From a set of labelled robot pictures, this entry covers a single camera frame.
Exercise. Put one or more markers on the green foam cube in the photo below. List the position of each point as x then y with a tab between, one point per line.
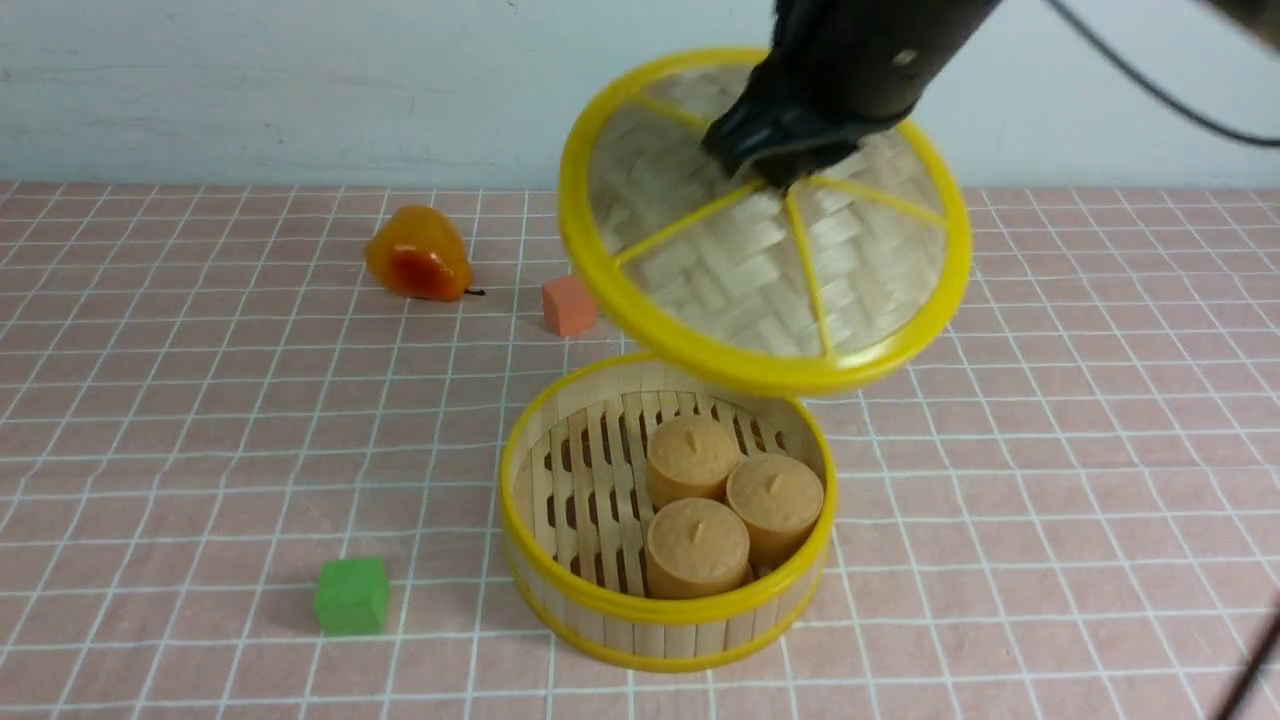
352	597

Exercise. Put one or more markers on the tan toy bun right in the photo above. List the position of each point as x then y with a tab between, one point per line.
778	498

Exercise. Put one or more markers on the tan toy bun back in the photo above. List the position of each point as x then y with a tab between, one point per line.
690	456

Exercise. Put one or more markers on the pink checked tablecloth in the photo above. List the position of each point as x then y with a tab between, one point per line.
1065	509

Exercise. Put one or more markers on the orange yellow toy pear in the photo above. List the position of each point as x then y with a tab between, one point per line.
420	254

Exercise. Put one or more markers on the tan toy bun front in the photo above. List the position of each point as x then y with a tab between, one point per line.
696	548

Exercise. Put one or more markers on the orange foam cube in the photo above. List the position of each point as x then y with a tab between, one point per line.
568	306

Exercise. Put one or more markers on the tan toy bun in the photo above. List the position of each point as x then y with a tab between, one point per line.
778	498
696	548
690	456

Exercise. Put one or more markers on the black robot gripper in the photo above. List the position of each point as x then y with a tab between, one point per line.
837	72

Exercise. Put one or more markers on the yellow woven bamboo steamer lid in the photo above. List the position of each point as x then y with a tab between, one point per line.
817	290

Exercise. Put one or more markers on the yellow bamboo steamer basket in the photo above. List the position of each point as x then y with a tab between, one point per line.
575	509

